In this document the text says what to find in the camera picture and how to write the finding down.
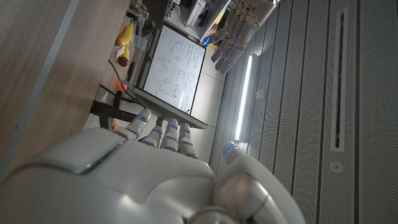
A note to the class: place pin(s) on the ceiling light strip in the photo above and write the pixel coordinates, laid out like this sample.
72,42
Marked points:
244,96

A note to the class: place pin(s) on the dark red plum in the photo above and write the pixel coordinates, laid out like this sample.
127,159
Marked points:
123,61

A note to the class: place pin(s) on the small yellow banana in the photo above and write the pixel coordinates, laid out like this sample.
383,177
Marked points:
126,52

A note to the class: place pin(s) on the small red white box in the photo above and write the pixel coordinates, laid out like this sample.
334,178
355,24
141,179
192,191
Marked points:
119,51

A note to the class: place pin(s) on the white shelf cabinet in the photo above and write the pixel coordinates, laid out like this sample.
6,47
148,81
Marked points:
199,12

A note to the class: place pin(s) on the ceiling air slot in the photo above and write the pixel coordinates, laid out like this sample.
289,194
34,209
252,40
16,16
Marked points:
340,77

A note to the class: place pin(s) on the round ceiling sprinkler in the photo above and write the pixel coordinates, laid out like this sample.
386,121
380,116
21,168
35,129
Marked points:
336,167

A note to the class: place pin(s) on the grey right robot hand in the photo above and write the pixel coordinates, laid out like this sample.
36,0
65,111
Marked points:
124,186

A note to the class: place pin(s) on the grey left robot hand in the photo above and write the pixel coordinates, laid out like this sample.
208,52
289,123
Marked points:
242,21

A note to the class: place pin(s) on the orange cube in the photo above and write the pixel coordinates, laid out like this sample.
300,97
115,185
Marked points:
119,86

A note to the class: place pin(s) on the large yellow banana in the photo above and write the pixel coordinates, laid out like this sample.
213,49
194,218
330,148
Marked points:
126,35

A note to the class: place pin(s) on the whiteboard with writing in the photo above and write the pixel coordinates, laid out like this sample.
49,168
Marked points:
174,68

